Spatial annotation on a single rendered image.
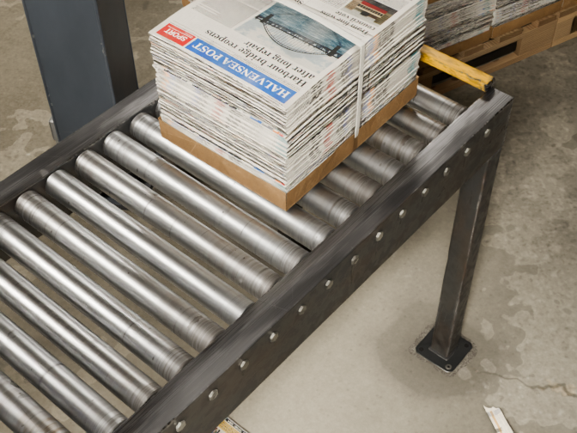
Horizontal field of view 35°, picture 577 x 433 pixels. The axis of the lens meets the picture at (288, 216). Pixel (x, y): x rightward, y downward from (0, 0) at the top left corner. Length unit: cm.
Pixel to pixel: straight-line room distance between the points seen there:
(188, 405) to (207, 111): 48
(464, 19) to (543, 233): 69
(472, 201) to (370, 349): 58
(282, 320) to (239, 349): 8
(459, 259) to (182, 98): 78
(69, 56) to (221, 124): 93
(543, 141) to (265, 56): 160
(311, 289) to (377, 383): 88
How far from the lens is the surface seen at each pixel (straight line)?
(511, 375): 232
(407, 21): 155
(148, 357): 135
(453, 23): 283
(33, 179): 161
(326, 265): 142
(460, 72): 176
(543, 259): 256
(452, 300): 213
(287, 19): 151
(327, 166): 153
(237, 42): 145
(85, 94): 243
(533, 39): 316
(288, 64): 141
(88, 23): 228
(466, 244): 198
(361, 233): 147
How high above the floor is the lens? 190
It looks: 47 degrees down
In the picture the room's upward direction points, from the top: 1 degrees counter-clockwise
